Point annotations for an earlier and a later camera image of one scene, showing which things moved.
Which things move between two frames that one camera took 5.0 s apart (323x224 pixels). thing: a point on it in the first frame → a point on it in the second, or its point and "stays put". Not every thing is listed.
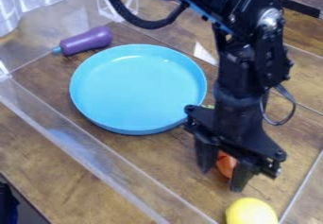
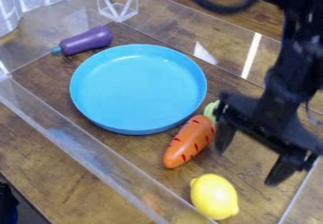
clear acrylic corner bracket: [106, 8] stays put
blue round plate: [130, 90] stays put
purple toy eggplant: [97, 38] stays put
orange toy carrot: [226, 163] → [193, 138]
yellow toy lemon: [250, 211] → [214, 197]
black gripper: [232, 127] → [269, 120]
